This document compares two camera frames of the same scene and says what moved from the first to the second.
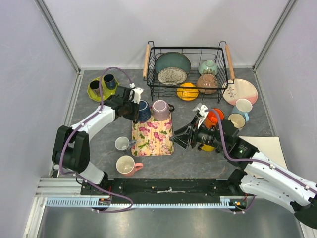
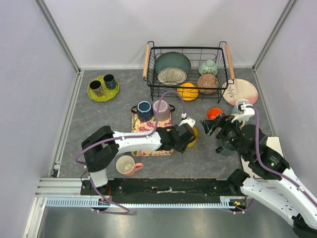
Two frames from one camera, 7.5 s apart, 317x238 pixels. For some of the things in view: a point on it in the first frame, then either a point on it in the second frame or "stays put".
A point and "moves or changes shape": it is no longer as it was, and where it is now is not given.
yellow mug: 208,148 moves or changes shape
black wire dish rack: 203,73 stays put
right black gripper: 182,137 to 209,125
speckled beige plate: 172,76 stays put
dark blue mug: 144,111 stays put
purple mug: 161,110 stays put
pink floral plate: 235,89 stays put
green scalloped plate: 107,92 stays put
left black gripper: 134,115 to 182,148
